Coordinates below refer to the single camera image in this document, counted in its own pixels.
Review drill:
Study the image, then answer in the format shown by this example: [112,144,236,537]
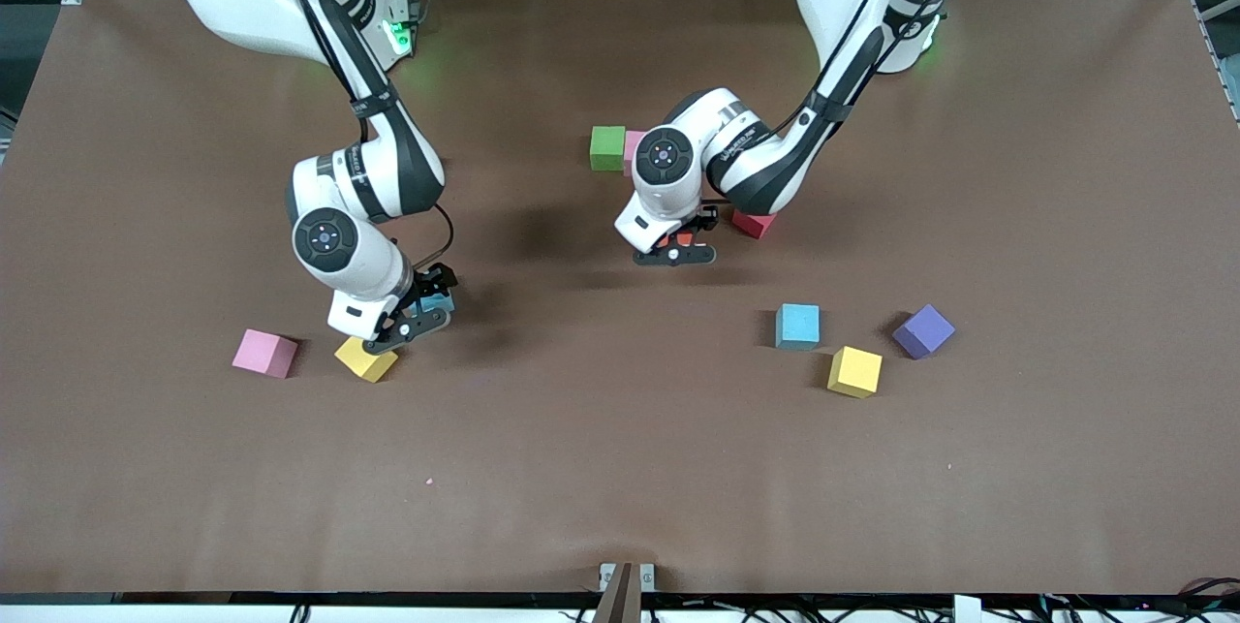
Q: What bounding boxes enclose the green foam cube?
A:
[589,125,627,172]

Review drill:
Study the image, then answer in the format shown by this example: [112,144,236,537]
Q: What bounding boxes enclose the yellow foam cube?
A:
[826,345,884,400]
[333,334,400,384]

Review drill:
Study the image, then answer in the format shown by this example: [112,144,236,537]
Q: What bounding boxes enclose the purple foam cube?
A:
[892,303,957,359]

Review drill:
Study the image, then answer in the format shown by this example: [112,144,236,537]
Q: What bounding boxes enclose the brown table cover sheet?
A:
[0,0,1240,595]

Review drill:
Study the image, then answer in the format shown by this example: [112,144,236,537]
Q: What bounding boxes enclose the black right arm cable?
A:
[415,204,456,273]

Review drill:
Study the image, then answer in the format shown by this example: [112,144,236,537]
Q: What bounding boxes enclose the silver metal bracket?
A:
[598,562,657,593]

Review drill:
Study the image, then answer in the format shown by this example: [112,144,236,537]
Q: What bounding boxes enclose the brown camera stand post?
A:
[591,563,643,623]

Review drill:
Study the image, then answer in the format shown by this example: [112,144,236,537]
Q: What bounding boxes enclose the black cable bundle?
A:
[1175,576,1240,616]

